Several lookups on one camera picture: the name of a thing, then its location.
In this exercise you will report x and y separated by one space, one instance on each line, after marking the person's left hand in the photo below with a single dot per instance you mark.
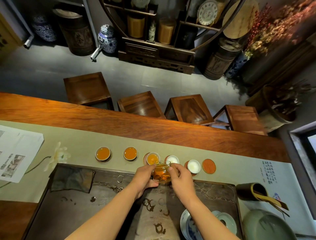
142 178

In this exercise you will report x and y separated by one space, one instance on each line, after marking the person's right hand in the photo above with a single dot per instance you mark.
184 184

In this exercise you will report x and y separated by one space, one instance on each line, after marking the person's right thumb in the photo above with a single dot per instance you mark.
173 178

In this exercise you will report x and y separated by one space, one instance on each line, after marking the person's left thumb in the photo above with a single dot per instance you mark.
153 185

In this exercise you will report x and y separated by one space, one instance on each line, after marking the glass tea pitcher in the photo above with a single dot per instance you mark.
161 174

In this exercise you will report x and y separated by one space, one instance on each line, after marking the person's right forearm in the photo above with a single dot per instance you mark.
207 220

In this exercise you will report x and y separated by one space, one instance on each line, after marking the person's left forearm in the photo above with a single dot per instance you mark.
106 217

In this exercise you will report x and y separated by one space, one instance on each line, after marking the round red coaster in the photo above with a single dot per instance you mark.
109 157
145 159
186 166
208 166
136 157
166 159

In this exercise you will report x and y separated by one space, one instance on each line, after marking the empty white teacup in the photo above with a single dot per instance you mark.
193 166
172 159

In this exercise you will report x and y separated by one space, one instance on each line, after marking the white teacup with tea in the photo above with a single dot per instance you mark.
153 158
130 153
103 153

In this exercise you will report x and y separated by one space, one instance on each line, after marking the blue white porcelain bowl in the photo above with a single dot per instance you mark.
186 225

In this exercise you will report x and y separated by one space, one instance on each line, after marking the brown wooden stool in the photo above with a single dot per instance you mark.
240 118
188 110
140 103
86 89

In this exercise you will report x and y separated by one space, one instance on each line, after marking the dark tea tool holder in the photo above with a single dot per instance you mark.
246 191

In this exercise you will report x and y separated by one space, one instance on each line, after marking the dark tea cloth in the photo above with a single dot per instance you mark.
71 179

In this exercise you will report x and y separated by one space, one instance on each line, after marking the dark stone tea tray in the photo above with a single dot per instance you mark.
74 212

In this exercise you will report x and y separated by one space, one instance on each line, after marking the beige table runner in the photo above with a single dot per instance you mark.
74 141

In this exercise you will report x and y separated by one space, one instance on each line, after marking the white lotus flower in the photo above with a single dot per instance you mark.
57 154

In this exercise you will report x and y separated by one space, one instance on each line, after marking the wooden tea tools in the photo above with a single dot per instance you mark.
271 201

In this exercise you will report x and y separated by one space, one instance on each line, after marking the large celadon bowl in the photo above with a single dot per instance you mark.
267 226

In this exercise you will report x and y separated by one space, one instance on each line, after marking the round dark wooden shelf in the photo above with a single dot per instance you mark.
158 55

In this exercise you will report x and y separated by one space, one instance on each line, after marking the stone pot with dried branches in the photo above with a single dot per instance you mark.
279 108

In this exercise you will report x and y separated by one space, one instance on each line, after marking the dark carved wooden barrel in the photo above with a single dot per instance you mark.
222 59
76 34

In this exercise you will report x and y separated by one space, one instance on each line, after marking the blue white porcelain vase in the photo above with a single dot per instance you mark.
237 65

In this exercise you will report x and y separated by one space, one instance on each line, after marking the dark framed glass panel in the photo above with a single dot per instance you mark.
305 158

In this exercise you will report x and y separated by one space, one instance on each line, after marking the printed paper sheet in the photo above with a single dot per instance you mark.
17 153

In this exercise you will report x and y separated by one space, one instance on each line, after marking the black box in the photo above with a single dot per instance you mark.
189 37

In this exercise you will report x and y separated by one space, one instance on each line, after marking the bamboo tea canister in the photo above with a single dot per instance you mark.
167 31
135 26

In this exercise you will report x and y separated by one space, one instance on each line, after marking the small white bottle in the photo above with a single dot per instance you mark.
152 32

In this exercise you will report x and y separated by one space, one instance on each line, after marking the blue white porcelain jar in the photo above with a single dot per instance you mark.
44 28
107 39

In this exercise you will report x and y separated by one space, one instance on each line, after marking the decorative patterned plate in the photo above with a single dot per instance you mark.
207 12

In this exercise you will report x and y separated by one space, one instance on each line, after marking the round woven bamboo tray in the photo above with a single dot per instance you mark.
240 19

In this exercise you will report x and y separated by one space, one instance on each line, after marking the dried red flower bouquet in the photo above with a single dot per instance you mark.
276 24

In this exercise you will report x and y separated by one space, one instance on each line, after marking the white metal rack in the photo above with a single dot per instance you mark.
29 37

